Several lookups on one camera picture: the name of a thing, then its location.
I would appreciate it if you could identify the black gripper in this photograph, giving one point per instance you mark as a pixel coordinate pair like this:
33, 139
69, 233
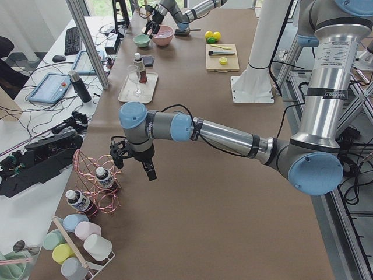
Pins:
144, 156
157, 18

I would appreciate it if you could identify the copper wire bottle basket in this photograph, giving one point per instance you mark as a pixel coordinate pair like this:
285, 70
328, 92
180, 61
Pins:
106, 200

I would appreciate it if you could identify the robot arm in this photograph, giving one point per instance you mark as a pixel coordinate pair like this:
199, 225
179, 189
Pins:
308, 159
182, 19

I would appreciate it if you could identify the tea bottle back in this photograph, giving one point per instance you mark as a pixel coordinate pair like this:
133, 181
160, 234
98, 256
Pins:
105, 178

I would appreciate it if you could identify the tea bottle front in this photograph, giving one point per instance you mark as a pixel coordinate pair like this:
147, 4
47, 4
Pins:
80, 202

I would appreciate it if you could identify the pink bowl with ice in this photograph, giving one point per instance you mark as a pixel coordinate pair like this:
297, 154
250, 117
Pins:
164, 36

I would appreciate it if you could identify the green bowl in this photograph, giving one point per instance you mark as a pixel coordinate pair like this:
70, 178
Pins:
141, 40

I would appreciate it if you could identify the metal ice scoop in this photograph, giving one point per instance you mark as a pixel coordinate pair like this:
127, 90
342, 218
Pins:
186, 32

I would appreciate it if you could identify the dark grey folded cloth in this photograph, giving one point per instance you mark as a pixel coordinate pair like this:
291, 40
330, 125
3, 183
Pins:
148, 60

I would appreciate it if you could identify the clear wine glass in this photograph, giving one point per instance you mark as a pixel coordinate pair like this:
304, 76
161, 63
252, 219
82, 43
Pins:
134, 76

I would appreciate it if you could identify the yellow lemon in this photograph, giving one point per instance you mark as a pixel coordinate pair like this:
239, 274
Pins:
217, 36
208, 34

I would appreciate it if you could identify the green lime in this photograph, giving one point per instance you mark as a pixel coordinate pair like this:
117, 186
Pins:
211, 40

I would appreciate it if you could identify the yellow plastic peeler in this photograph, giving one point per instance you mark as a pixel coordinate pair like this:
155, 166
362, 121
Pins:
221, 46

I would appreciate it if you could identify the wooden cutting board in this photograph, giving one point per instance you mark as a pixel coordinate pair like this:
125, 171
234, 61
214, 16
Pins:
212, 62

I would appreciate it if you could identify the half lemon slice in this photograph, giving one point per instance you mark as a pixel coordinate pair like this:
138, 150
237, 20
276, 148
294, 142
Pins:
223, 60

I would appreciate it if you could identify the blue teach pendant far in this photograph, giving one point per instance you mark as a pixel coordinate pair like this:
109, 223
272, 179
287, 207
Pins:
82, 64

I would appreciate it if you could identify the blue teach pendant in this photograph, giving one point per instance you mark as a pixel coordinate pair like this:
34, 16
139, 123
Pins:
82, 64
51, 89

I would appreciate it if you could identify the black keyboard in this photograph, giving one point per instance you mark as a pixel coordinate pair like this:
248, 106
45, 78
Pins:
73, 41

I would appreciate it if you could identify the pink cup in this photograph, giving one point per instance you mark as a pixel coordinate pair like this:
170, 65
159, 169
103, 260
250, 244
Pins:
84, 229

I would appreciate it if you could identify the white cup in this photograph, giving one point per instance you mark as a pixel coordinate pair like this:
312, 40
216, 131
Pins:
98, 247

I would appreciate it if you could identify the blue cup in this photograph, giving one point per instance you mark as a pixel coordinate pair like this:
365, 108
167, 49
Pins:
71, 221

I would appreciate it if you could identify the black thermos bottle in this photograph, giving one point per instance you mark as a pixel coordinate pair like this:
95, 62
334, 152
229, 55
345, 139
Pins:
79, 86

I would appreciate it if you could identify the black computer mouse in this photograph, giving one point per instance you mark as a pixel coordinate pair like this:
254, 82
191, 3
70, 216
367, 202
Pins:
58, 58

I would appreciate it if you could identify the blue teach pendant near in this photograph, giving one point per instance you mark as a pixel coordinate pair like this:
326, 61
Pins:
51, 89

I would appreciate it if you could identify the white cup rack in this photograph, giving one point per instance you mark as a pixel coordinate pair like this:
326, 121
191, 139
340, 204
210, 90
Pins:
93, 268

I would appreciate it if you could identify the green cup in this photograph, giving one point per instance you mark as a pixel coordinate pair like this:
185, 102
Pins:
52, 239

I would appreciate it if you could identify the yellow cup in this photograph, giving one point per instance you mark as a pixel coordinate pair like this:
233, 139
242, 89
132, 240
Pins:
62, 252

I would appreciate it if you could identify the grey cup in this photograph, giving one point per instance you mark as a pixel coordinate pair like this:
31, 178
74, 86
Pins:
72, 269

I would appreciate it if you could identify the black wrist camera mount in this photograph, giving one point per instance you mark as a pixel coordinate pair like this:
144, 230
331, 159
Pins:
120, 150

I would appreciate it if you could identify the black handled knife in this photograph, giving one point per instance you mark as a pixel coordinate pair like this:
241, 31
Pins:
229, 53

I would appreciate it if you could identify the aluminium frame post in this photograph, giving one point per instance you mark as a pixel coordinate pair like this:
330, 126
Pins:
84, 31

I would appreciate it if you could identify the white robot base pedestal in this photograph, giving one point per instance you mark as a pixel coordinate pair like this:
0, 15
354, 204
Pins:
254, 84

